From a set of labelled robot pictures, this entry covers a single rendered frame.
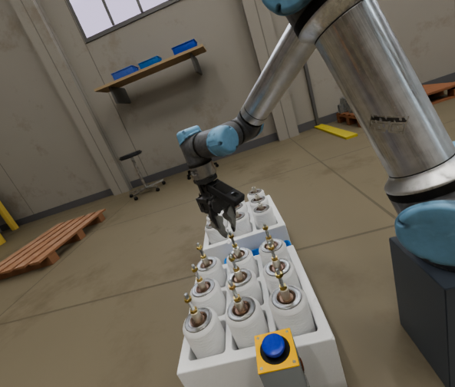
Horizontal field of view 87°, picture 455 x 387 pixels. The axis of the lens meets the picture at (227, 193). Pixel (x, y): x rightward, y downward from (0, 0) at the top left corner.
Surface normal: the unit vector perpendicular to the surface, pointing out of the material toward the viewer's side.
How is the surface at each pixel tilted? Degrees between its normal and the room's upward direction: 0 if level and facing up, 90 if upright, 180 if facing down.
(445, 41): 90
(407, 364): 0
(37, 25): 90
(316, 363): 90
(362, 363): 0
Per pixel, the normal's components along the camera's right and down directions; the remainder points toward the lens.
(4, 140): -0.06, 0.36
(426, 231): -0.58, 0.57
